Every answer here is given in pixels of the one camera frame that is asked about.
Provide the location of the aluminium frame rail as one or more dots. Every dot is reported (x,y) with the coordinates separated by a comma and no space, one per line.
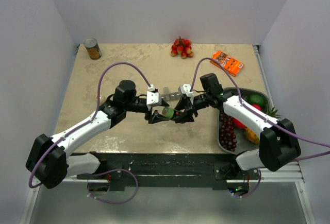
(289,173)

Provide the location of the dark red toy grapes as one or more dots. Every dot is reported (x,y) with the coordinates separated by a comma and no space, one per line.
(227,137)

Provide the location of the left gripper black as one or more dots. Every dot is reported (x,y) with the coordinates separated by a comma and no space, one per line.
(155,118)

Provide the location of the red toy fruit bunch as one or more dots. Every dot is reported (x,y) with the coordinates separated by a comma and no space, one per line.
(183,48)

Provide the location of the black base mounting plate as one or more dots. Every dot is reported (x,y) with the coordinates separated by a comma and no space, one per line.
(119,170)

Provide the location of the grey fruit tray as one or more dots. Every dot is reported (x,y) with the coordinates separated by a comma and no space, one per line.
(242,143)

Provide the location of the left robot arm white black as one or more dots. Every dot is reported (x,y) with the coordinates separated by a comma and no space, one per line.
(51,158)

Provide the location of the green lidded pill bottle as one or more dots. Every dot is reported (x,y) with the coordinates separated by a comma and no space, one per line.
(170,113)

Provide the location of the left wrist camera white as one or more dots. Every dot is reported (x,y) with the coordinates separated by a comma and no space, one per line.
(153,98)

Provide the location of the green toy avocado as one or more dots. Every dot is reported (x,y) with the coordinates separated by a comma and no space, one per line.
(255,99)

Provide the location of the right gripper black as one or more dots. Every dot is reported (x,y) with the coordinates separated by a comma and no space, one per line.
(188,103)

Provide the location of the tin can fruit label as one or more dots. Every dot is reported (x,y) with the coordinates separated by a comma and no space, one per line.
(93,49)

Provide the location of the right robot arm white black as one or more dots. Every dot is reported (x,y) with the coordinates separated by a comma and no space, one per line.
(278,144)

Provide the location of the toy pineapple orange yellow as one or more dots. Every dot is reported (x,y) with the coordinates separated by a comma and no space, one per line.
(250,135)

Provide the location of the orange cardboard box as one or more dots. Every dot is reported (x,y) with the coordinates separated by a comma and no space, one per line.
(229,63)

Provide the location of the red toy apple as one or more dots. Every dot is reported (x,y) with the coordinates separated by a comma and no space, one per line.
(246,117)

